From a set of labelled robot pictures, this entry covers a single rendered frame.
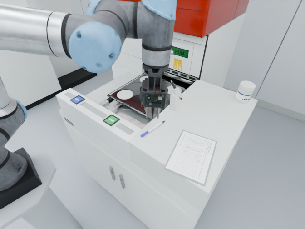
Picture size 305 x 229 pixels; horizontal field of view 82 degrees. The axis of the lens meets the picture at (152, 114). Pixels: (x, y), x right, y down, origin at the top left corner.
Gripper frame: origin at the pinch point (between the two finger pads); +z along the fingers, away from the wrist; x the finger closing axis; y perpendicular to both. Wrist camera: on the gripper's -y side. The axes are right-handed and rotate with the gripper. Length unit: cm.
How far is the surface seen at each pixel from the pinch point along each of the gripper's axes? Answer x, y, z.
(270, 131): 141, -105, 102
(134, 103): -11.0, -33.6, 21.3
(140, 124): -5.9, -18.8, 23.3
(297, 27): 141, -152, 1
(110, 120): -18.9, -12.2, 15.6
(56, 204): -47, 10, 57
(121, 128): -13.4, -8.3, 16.3
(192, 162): 15.5, 8.8, 14.0
